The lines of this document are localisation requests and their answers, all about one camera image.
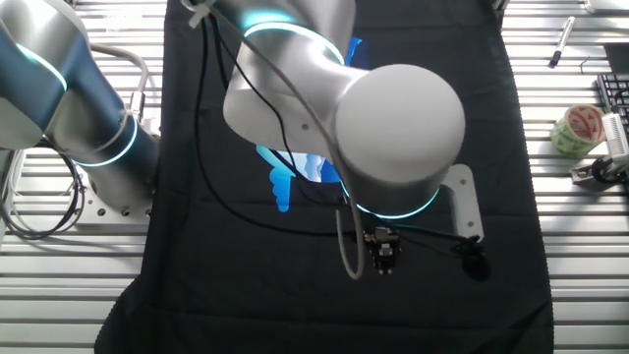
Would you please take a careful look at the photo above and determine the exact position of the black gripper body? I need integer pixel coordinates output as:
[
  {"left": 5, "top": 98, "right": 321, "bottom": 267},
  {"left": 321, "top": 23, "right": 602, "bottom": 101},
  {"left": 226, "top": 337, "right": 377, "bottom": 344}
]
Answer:
[{"left": 364, "top": 226, "right": 403, "bottom": 260}]

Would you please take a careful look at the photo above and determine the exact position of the black cloth with blue print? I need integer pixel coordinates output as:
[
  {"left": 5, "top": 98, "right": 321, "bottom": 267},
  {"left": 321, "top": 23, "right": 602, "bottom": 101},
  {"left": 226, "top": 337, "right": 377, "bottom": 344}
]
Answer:
[{"left": 92, "top": 0, "right": 555, "bottom": 354}]

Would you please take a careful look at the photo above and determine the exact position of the clear packing tape roll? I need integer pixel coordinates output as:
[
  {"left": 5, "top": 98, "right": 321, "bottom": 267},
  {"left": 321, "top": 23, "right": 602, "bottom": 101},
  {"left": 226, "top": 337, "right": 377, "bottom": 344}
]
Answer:
[{"left": 548, "top": 103, "right": 606, "bottom": 159}]

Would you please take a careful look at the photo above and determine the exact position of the silver marker pen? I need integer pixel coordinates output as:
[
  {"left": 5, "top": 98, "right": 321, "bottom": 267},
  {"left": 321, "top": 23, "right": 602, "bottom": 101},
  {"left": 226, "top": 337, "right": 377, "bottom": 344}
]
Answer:
[{"left": 547, "top": 16, "right": 576, "bottom": 69}]

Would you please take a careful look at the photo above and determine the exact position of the black keyboard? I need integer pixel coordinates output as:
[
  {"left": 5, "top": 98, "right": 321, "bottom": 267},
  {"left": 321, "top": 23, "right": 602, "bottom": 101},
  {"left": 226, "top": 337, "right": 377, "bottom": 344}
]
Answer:
[{"left": 596, "top": 73, "right": 629, "bottom": 134}]

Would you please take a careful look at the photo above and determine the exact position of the dark grey box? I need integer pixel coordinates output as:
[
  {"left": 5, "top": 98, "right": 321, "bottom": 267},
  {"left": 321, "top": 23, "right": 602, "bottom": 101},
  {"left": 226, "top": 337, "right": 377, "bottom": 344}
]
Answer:
[{"left": 603, "top": 42, "right": 629, "bottom": 75}]

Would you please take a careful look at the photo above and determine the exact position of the grey flat device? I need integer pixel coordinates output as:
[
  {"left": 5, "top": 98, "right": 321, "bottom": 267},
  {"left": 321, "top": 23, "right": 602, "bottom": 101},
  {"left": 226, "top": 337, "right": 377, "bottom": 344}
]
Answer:
[{"left": 584, "top": 0, "right": 629, "bottom": 15}]

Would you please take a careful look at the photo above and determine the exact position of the grey arm cable loop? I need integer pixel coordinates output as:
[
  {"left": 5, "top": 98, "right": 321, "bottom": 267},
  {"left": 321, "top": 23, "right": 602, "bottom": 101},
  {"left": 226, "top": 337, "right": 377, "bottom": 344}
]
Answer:
[{"left": 205, "top": 0, "right": 368, "bottom": 281}]

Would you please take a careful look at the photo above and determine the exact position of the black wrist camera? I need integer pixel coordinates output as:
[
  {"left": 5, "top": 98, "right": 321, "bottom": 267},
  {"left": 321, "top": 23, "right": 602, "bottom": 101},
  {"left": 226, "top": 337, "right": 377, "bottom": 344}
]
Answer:
[{"left": 451, "top": 234, "right": 492, "bottom": 283}]

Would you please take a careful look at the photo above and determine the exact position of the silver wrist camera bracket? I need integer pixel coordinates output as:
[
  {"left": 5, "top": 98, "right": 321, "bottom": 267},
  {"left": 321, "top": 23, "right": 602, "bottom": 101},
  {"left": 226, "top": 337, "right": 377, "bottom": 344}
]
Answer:
[{"left": 439, "top": 164, "right": 486, "bottom": 242}]

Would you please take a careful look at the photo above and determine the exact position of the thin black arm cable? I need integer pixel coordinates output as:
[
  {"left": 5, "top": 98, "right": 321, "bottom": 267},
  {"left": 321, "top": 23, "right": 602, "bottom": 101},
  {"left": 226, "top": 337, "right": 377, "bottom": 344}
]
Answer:
[{"left": 210, "top": 17, "right": 473, "bottom": 257}]

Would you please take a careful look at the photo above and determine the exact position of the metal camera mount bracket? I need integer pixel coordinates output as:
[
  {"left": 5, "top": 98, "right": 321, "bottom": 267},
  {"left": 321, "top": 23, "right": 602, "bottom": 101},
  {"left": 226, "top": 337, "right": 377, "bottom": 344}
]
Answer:
[{"left": 569, "top": 161, "right": 613, "bottom": 188}]

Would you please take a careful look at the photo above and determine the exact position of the black camera cable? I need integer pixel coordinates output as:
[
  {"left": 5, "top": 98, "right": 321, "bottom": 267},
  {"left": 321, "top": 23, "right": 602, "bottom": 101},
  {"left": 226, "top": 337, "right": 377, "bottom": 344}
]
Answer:
[{"left": 591, "top": 155, "right": 629, "bottom": 186}]

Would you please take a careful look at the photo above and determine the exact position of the long black arm cable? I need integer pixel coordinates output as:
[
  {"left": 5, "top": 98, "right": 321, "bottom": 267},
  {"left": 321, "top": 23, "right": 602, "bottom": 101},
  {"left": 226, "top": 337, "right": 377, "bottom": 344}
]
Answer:
[{"left": 193, "top": 17, "right": 368, "bottom": 238}]

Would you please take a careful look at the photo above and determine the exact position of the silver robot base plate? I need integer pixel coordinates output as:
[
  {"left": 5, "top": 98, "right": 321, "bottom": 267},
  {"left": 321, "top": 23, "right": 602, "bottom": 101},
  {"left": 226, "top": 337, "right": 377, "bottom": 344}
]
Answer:
[{"left": 73, "top": 171, "right": 153, "bottom": 227}]

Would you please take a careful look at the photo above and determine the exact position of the thick grey robot base cable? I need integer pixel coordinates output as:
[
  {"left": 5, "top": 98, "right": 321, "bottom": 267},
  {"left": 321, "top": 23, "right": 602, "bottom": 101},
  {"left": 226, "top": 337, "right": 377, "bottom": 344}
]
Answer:
[{"left": 87, "top": 42, "right": 151, "bottom": 124}]

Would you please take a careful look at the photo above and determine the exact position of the black cable bundle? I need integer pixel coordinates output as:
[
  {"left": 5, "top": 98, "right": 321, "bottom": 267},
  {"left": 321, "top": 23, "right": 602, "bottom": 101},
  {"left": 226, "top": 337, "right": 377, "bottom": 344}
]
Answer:
[{"left": 0, "top": 142, "right": 87, "bottom": 242}]

